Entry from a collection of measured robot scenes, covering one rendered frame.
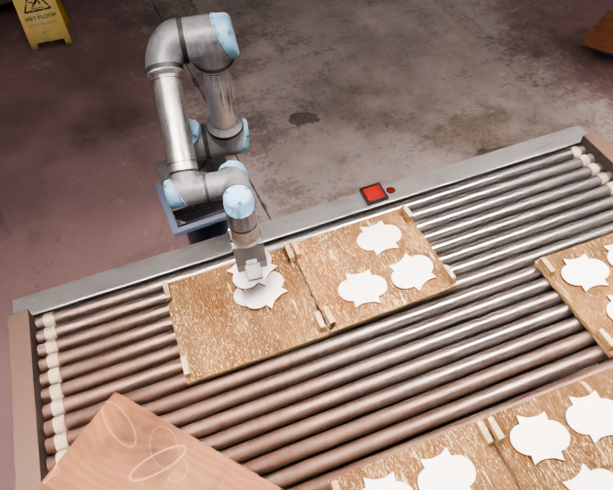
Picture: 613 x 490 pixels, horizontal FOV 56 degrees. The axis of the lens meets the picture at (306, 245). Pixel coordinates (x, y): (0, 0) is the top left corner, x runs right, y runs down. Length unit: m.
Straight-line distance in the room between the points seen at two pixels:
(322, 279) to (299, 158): 1.83
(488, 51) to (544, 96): 0.60
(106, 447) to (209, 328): 0.43
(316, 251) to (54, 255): 1.88
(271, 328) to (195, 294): 0.27
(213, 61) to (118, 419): 0.94
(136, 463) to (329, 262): 0.79
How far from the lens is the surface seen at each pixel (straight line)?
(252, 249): 1.55
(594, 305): 1.85
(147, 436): 1.48
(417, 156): 3.54
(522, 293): 1.83
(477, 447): 1.55
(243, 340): 1.66
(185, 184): 1.52
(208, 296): 1.76
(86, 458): 1.51
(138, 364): 1.72
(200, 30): 1.59
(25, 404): 1.75
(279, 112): 3.87
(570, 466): 1.60
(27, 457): 1.68
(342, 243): 1.84
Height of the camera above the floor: 2.36
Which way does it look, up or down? 51 degrees down
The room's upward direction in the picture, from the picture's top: 4 degrees counter-clockwise
